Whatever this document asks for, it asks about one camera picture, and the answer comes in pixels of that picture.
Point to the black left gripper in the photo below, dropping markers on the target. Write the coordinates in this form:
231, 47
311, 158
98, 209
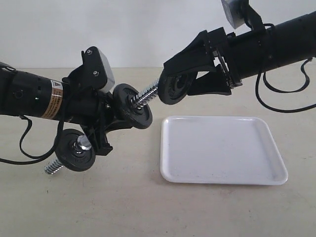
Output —
93, 110

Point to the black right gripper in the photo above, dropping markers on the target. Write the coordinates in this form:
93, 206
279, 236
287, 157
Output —
208, 52

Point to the black weight plate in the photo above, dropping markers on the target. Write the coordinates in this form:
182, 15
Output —
71, 155
122, 95
172, 89

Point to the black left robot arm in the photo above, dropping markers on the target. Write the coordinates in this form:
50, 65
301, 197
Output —
27, 95

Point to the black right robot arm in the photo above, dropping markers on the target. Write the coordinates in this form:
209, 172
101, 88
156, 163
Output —
276, 46

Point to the white plastic tray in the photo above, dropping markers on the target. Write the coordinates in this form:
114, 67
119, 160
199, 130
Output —
231, 150

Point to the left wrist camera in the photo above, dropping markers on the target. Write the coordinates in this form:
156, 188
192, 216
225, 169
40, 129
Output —
96, 70

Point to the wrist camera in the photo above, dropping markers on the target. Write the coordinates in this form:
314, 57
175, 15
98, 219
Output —
96, 70
240, 12

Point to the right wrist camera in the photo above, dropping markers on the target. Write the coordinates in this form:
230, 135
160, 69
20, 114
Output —
240, 12

